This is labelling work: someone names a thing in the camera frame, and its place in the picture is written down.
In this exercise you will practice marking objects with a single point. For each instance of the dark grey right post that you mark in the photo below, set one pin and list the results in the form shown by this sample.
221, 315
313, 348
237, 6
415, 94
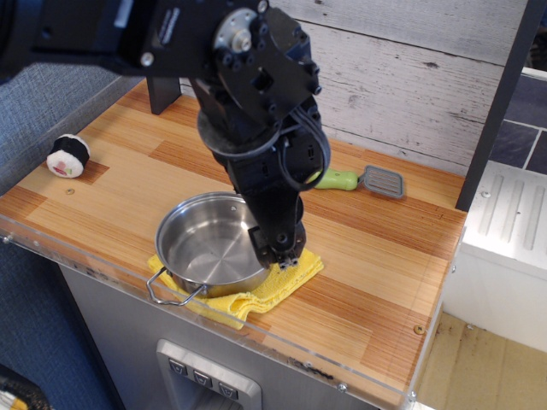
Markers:
511, 73

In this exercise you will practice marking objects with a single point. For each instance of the yellow folded cloth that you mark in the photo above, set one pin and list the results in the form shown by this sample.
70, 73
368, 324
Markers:
233, 310

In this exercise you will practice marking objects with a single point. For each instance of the silver button panel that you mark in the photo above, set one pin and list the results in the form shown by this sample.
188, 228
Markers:
195, 382

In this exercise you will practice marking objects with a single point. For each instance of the plush sushi roll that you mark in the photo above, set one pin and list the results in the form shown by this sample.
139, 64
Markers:
68, 156

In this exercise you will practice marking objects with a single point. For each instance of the white ribbed cabinet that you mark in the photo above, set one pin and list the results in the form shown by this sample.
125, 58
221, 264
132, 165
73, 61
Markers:
498, 278

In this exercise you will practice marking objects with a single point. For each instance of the yellow black object on floor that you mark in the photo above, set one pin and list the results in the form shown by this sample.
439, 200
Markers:
16, 394

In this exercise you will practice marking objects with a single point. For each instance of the green handled grey spatula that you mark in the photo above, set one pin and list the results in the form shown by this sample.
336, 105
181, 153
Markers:
374, 179

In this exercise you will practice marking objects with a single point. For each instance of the stainless steel pot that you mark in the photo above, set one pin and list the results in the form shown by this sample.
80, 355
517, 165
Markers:
204, 244

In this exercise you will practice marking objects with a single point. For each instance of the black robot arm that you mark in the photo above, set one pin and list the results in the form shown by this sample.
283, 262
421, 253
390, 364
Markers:
249, 65

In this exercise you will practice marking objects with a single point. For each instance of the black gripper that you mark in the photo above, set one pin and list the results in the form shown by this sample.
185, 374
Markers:
272, 181

